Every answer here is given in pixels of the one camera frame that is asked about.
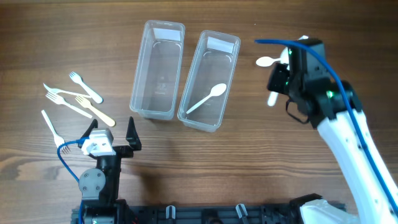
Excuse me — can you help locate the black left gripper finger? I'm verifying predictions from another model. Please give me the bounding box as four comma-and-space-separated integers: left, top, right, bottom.
126, 116, 142, 151
78, 119, 98, 148

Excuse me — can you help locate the white spoon wide handle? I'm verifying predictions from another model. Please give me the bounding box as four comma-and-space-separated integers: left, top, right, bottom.
267, 91, 279, 107

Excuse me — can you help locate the white plastic spoon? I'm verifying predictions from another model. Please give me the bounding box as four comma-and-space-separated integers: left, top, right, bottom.
256, 57, 281, 67

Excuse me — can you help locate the white spoon thin handle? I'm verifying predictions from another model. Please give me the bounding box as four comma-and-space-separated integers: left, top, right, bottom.
186, 83, 227, 114

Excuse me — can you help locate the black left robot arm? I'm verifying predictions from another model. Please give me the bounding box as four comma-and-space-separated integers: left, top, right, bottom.
71, 117, 142, 224

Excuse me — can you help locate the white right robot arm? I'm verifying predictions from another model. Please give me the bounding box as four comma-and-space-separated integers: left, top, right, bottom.
262, 39, 397, 223

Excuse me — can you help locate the left clear plastic container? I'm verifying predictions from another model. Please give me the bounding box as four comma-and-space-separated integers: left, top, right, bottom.
129, 20, 185, 120

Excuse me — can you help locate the clear plastic container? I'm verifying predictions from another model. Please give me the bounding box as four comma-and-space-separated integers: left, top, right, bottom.
129, 20, 185, 120
177, 30, 241, 132

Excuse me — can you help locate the right clear plastic container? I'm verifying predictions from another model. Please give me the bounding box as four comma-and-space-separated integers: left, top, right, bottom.
177, 30, 241, 132

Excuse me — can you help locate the yellow plastic fork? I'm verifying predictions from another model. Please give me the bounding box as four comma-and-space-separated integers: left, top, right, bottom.
75, 96, 116, 127

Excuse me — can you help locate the long white plastic fork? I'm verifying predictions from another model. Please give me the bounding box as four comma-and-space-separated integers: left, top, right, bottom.
41, 110, 70, 154

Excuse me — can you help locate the short white plastic fork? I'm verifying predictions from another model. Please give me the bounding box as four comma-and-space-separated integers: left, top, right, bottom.
69, 72, 103, 103

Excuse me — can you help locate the thin white plastic fork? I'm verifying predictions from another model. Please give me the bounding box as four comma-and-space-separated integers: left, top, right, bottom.
44, 84, 91, 98

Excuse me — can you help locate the blue left camera cable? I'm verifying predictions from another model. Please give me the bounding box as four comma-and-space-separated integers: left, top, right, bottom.
57, 138, 86, 224

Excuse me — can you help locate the blue camera cable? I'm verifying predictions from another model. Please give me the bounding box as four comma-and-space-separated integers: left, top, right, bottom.
254, 38, 398, 215
57, 138, 86, 224

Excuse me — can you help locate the blue right camera cable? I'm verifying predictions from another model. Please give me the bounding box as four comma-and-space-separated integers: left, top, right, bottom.
254, 38, 398, 215

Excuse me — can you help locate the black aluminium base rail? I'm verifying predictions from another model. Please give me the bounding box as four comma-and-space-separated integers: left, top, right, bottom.
70, 203, 346, 224

